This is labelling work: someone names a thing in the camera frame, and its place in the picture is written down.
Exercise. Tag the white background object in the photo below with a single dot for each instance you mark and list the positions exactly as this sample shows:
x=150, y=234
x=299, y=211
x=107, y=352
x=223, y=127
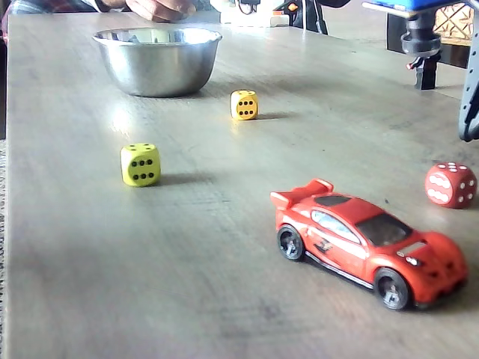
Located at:
x=239, y=13

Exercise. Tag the black round camera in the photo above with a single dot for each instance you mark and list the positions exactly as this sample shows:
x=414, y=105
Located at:
x=421, y=37

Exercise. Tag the stainless steel bowl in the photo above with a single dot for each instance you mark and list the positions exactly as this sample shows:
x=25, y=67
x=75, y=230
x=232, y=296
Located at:
x=157, y=67

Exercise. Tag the black orange background device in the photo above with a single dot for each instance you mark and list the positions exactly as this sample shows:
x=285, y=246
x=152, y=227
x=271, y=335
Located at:
x=307, y=15

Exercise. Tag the patterned wooden box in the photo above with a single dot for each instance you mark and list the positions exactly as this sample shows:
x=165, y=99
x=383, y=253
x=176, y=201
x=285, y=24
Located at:
x=458, y=20

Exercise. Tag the lime-yellow die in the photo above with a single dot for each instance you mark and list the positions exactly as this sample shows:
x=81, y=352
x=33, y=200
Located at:
x=140, y=166

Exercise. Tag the person's hand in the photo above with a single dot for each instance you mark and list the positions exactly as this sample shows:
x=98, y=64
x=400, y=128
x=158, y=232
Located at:
x=161, y=9

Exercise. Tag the red toy race car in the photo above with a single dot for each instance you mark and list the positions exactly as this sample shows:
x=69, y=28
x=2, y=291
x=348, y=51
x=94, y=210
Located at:
x=348, y=239

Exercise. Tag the orange-yellow die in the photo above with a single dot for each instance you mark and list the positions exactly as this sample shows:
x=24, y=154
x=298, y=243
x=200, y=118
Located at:
x=244, y=105

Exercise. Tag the red die white pips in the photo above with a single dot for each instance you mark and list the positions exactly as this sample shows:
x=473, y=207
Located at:
x=449, y=185

